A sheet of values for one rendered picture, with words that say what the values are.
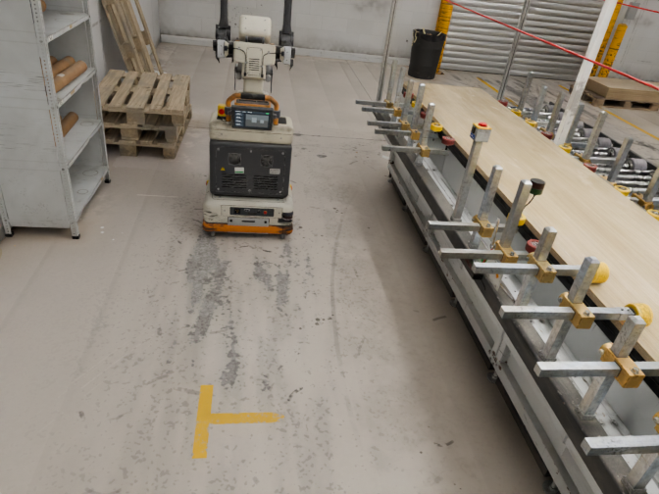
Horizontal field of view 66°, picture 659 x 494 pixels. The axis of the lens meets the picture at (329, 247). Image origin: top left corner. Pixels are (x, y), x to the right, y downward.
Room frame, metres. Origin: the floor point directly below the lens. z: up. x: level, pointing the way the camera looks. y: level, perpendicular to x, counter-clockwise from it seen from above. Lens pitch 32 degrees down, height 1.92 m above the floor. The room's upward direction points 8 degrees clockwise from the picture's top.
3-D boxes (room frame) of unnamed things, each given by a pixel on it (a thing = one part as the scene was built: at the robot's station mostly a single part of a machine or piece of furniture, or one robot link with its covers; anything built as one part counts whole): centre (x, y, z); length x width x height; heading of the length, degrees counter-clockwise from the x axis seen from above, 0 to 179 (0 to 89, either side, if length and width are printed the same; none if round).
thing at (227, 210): (3.06, 0.56, 0.23); 0.41 x 0.02 x 0.08; 101
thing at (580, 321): (1.39, -0.84, 0.95); 0.14 x 0.06 x 0.05; 11
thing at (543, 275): (1.64, -0.79, 0.95); 0.14 x 0.06 x 0.05; 11
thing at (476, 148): (2.41, -0.64, 0.93); 0.05 x 0.05 x 0.45; 11
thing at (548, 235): (1.66, -0.79, 0.86); 0.04 x 0.04 x 0.48; 11
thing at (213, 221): (3.38, 0.64, 0.16); 0.67 x 0.64 x 0.25; 11
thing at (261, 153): (3.29, 0.63, 0.59); 0.55 x 0.34 x 0.83; 101
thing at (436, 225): (2.10, -0.65, 0.83); 0.43 x 0.03 x 0.04; 101
